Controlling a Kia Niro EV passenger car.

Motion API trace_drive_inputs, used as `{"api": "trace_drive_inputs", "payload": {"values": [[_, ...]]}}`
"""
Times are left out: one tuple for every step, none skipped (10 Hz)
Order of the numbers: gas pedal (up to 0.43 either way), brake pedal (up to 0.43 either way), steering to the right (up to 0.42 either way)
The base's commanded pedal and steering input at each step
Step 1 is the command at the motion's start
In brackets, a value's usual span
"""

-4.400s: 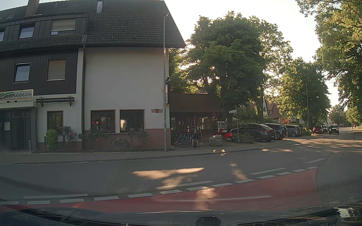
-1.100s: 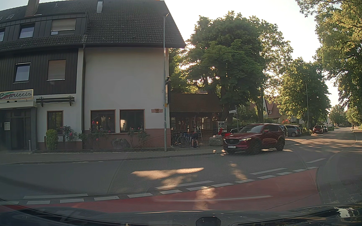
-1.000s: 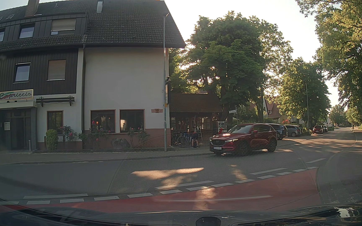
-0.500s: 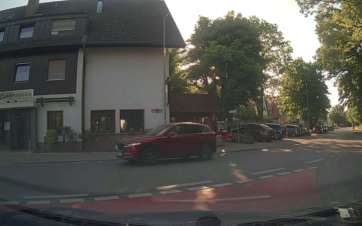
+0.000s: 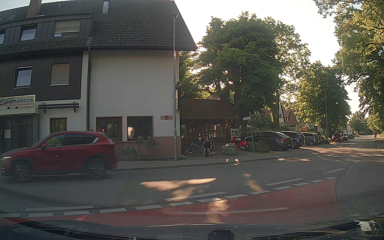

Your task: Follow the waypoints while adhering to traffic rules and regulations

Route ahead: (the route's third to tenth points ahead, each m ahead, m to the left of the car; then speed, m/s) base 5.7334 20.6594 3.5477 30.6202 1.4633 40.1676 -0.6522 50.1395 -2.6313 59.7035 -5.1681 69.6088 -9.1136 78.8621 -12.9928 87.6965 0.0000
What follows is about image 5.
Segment low brown wooden building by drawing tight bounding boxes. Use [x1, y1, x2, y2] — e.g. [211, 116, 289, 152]
[180, 98, 236, 144]

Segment parked bicycles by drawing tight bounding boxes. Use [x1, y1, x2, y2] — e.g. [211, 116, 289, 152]
[182, 139, 213, 157]

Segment red scooter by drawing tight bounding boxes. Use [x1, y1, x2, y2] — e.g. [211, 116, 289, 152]
[231, 136, 249, 150]

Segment grey asphalt road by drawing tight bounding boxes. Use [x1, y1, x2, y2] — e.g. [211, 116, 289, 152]
[0, 135, 384, 220]

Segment street name sign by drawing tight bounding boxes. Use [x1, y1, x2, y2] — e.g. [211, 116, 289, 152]
[243, 116, 254, 152]

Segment white building with dark roof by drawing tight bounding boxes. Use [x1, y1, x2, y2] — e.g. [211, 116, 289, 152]
[0, 0, 197, 161]

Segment large green tree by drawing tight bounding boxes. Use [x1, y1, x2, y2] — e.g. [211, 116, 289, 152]
[179, 12, 311, 129]

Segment road markings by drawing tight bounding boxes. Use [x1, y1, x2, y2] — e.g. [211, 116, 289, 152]
[0, 168, 346, 218]

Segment house with red roof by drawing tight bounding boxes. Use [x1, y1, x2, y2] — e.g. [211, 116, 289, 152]
[279, 103, 307, 132]

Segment dark blue parked car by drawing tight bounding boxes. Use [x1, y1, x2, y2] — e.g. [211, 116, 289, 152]
[280, 131, 305, 149]

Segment car's own bonnet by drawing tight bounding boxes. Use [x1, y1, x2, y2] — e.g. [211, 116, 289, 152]
[0, 217, 384, 240]

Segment grey parked car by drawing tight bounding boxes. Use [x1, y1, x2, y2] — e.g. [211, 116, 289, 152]
[301, 132, 320, 146]

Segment red cycle lane strip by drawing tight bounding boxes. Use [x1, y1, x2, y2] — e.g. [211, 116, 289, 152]
[0, 179, 342, 228]

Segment row of trees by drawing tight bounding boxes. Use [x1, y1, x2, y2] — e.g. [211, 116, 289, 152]
[314, 0, 384, 143]

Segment grey lamp post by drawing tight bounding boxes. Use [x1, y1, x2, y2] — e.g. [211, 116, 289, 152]
[173, 14, 180, 161]

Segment thin lamp post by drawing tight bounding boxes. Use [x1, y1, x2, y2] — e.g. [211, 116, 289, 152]
[324, 88, 328, 140]

